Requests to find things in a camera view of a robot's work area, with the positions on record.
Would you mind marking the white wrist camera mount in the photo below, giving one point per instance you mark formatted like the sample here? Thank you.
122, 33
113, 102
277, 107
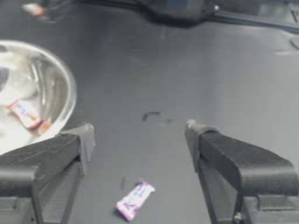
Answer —
32, 9

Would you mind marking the red candy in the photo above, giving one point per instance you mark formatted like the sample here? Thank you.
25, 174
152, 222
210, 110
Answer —
24, 113

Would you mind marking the pink candy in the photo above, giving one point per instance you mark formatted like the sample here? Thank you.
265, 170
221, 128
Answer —
133, 201

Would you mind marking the steel bowl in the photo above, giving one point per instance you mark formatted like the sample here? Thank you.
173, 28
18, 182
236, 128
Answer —
50, 81

